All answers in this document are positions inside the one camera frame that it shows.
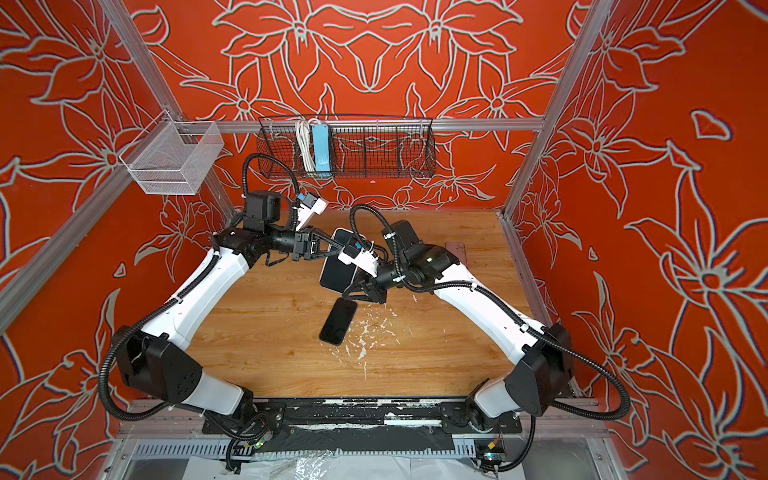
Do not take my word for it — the pink phone case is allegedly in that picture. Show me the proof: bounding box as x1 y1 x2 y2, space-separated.
445 242 467 264

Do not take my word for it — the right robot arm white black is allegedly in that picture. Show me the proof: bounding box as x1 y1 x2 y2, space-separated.
339 204 631 421

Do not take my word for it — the white mesh wall basket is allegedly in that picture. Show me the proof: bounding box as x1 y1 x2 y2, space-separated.
120 121 224 196

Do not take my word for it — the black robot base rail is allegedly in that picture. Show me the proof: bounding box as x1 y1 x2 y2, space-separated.
202 395 523 452

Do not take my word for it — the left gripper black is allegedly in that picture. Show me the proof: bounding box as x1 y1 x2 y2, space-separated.
268 225 345 265

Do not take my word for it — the blue box in basket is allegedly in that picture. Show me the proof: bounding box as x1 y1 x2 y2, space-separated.
312 124 331 178

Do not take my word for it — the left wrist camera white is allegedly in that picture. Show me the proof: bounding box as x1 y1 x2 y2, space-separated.
295 193 328 230

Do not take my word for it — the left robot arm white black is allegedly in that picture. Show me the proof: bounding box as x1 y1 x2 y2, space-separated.
97 190 333 424

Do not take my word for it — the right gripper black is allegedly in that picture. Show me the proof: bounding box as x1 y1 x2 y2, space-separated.
338 256 410 305

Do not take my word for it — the small green circuit board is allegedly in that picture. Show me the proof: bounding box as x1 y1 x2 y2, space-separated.
474 440 505 475

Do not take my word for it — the black wire wall basket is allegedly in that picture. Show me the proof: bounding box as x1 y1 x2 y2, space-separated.
256 114 437 180

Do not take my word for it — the black smartphone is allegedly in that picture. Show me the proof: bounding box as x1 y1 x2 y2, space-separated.
319 256 358 294
318 298 358 346

